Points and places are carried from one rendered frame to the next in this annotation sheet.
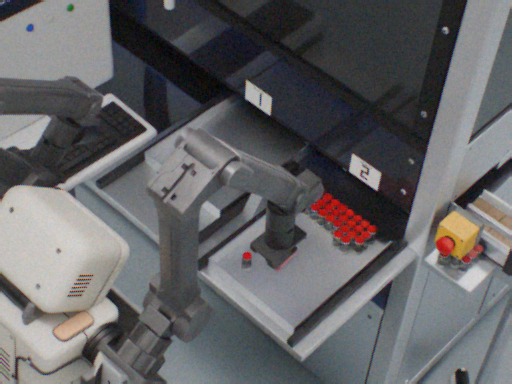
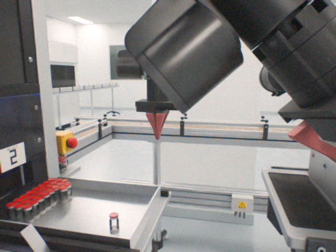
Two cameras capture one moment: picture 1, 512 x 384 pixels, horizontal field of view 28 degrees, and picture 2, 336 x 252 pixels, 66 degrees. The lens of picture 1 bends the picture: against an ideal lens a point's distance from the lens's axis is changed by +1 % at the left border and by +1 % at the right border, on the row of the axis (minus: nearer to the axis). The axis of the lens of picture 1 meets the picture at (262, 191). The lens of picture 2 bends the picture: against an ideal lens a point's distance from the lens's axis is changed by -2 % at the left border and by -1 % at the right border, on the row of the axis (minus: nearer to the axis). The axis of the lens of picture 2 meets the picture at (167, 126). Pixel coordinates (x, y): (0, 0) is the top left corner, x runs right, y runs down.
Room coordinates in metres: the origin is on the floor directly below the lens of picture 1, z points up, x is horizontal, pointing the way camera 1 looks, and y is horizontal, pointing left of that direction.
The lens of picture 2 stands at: (1.53, 0.55, 1.24)
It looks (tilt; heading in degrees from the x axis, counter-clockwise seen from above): 11 degrees down; 243
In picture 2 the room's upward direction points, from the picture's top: straight up
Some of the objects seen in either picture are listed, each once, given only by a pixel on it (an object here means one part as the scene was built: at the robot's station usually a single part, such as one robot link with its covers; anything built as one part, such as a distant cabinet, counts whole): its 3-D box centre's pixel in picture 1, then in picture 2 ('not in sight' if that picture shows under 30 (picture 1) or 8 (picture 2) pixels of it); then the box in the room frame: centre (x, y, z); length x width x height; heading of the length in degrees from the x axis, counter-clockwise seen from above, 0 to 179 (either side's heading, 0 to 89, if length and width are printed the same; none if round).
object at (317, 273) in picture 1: (301, 254); (85, 206); (1.44, -0.10, 0.90); 0.34 x 0.26 x 0.04; 141
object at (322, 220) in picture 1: (332, 226); (49, 199); (1.52, -0.17, 0.90); 0.18 x 0.02 x 0.05; 51
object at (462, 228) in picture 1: (458, 233); (60, 142); (1.46, -0.44, 0.99); 0.08 x 0.07 x 0.07; 140
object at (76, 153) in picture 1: (69, 149); not in sight; (1.77, 0.50, 0.82); 0.40 x 0.14 x 0.02; 139
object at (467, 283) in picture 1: (463, 261); (55, 171); (1.48, -0.48, 0.87); 0.14 x 0.13 x 0.02; 140
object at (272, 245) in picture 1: (279, 232); (158, 93); (1.25, -0.04, 1.19); 0.10 x 0.07 x 0.07; 141
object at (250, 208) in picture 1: (236, 218); (58, 245); (1.52, 0.05, 0.91); 0.14 x 0.03 x 0.06; 141
